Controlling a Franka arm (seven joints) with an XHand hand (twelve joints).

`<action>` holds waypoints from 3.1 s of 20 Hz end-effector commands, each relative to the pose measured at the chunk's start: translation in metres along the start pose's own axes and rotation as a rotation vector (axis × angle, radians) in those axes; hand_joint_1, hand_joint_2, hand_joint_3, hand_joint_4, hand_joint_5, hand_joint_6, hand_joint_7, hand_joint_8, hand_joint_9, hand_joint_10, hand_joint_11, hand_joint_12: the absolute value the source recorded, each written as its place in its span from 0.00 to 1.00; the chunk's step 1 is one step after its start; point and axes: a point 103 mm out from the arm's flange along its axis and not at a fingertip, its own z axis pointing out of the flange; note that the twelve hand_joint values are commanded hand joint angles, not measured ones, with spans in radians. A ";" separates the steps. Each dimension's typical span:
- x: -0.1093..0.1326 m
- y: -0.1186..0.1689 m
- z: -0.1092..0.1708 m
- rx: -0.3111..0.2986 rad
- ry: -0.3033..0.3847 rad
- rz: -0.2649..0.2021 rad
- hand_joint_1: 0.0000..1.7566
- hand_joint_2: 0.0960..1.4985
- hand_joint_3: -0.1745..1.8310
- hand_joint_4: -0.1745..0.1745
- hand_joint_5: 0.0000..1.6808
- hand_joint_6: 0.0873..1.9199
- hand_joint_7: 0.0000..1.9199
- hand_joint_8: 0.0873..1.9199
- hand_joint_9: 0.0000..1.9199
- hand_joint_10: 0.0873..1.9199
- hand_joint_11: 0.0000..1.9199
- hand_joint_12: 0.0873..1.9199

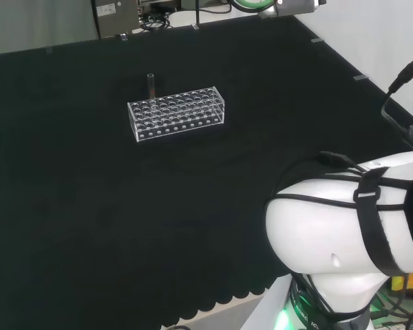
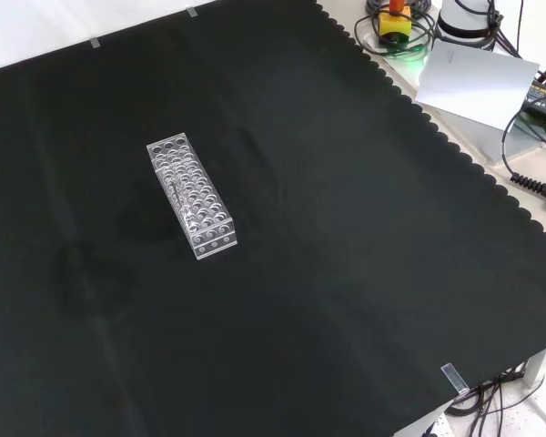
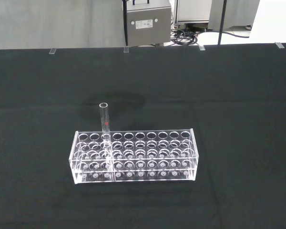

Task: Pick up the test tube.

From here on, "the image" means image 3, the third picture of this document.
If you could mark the clear plastic test tube rack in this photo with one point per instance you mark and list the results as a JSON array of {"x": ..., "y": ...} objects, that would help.
[{"x": 133, "y": 169}]

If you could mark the clear cloth clip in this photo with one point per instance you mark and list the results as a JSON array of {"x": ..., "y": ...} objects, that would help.
[
  {"x": 52, "y": 51},
  {"x": 201, "y": 47},
  {"x": 126, "y": 49},
  {"x": 279, "y": 45}
]

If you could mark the grey metal equipment box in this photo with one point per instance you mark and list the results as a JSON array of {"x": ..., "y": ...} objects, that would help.
[{"x": 147, "y": 14}]

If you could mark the black bench cloth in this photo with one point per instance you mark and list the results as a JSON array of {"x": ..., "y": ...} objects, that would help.
[{"x": 38, "y": 119}]

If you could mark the black tripod pole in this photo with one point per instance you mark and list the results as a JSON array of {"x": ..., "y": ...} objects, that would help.
[{"x": 221, "y": 23}]

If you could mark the white aluminium frame cabinet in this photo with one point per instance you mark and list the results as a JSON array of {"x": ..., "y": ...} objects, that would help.
[{"x": 193, "y": 10}]

